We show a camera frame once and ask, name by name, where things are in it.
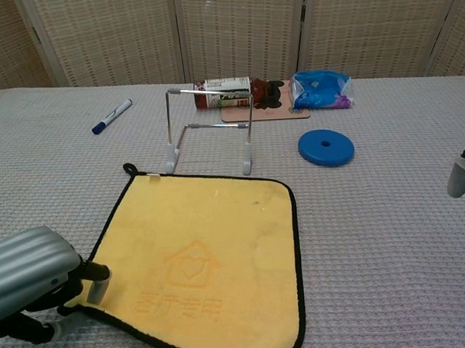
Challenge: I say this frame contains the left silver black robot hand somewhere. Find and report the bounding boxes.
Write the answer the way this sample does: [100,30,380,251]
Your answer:
[0,223,115,346]

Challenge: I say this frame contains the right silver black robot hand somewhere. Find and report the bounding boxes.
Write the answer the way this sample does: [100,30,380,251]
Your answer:
[444,141,465,200]

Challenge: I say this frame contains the yellow cloth with black back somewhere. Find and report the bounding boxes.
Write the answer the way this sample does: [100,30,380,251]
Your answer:
[52,156,308,348]

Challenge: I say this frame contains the white woven tablecloth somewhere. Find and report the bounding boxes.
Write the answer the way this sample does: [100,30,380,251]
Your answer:
[0,72,465,348]

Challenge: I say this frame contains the blue plastic disc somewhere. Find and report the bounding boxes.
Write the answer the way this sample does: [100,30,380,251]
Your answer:
[297,127,356,168]

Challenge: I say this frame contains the blue tissue pack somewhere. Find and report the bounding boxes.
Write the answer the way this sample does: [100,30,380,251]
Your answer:
[288,68,354,114]

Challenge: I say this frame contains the blue white marker pen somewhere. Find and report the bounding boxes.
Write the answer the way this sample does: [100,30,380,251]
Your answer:
[90,98,135,135]

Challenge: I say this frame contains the red brown labelled bottle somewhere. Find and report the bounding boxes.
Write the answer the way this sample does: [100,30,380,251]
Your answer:
[192,76,272,112]

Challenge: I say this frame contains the small metal wire rack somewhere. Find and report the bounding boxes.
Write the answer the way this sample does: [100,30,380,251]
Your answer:
[163,85,257,179]

